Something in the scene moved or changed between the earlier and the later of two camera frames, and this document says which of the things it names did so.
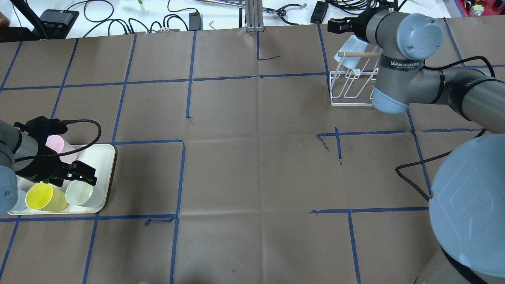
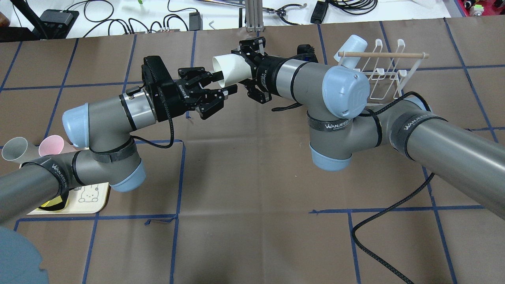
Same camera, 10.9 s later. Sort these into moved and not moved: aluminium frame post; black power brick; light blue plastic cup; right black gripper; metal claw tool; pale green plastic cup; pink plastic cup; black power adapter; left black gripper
Moved: right black gripper; left black gripper; pale green plastic cup
Not moved: aluminium frame post; light blue plastic cup; black power brick; black power adapter; metal claw tool; pink plastic cup
